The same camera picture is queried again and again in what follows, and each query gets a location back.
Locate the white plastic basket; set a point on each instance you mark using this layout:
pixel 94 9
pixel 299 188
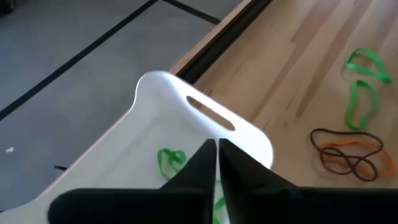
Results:
pixel 155 124

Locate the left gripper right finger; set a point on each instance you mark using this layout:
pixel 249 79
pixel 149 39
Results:
pixel 280 205

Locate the black rubber band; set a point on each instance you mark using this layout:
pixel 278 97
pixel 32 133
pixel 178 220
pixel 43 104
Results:
pixel 311 139

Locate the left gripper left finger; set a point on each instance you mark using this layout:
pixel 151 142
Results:
pixel 140 207

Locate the orange rubber band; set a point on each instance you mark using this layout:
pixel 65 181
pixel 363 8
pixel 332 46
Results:
pixel 388 160

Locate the black frame clip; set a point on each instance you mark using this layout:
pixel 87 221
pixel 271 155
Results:
pixel 60 168

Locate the white floor scrap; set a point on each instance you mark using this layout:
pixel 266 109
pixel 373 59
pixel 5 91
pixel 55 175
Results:
pixel 9 150

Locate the green rubber band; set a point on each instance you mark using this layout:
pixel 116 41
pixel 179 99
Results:
pixel 178 155
pixel 370 73
pixel 350 105
pixel 218 208

